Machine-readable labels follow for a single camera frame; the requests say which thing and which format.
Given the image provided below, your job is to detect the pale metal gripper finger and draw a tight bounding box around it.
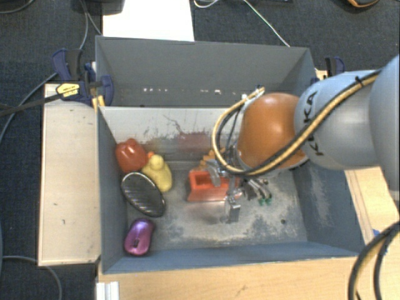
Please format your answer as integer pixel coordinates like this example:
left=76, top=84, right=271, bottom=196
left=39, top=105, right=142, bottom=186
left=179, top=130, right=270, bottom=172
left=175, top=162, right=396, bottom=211
left=222, top=197, right=233, bottom=224
left=230, top=202, right=242, bottom=224

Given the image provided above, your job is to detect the small orange toy piece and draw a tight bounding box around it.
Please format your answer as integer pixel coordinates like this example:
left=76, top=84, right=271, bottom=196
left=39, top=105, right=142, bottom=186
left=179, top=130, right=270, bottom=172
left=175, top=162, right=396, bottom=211
left=201, top=149, right=218, bottom=170

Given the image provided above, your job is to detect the red-orange hollow rectangular block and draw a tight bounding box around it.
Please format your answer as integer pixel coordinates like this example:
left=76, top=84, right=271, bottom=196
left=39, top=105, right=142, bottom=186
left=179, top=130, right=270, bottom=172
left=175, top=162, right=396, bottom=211
left=186, top=168, right=242, bottom=203

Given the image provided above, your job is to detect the grey metal bin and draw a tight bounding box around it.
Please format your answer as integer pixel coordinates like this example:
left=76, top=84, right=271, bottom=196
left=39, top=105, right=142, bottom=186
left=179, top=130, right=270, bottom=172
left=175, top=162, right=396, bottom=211
left=94, top=35, right=367, bottom=275

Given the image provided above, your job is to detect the yellow rubber duck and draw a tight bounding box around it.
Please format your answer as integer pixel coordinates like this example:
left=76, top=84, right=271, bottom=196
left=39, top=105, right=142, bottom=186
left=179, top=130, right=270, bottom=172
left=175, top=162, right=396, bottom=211
left=141, top=151, right=174, bottom=194

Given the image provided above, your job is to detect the red-orange bear-shaped bottle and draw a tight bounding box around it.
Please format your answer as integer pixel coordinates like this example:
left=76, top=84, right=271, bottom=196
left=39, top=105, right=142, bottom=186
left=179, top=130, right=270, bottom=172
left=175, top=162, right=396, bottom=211
left=114, top=137, right=149, bottom=174

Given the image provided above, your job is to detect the purple computer mouse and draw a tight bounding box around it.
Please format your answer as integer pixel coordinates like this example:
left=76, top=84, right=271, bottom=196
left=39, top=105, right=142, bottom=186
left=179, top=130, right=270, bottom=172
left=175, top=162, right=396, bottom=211
left=123, top=217, right=156, bottom=258

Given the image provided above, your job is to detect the pale wood flat board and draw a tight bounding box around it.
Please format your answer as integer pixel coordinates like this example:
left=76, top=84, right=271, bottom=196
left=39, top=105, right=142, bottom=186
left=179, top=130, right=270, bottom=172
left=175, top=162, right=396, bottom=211
left=37, top=82, right=101, bottom=267

